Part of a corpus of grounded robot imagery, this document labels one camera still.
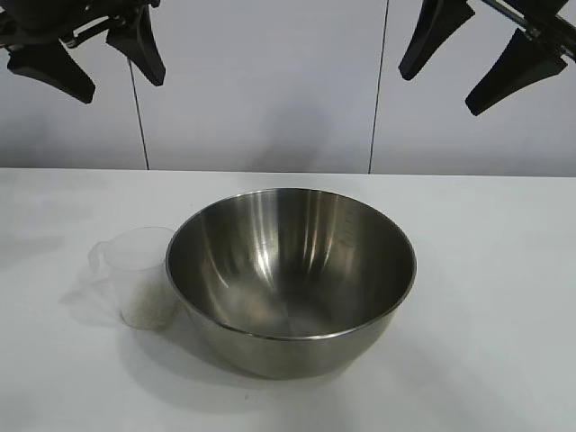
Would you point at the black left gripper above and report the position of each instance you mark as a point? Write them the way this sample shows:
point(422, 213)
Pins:
point(40, 15)

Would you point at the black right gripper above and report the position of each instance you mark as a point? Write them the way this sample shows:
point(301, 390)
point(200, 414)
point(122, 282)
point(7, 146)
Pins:
point(540, 18)

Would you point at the clear plastic measuring cup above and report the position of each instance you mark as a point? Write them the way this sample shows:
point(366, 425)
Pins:
point(135, 261)

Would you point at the white rice grains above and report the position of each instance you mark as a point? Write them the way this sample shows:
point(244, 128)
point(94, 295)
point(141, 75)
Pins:
point(148, 310)

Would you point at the stainless steel mixing bowl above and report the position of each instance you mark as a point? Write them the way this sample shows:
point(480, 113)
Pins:
point(292, 346)

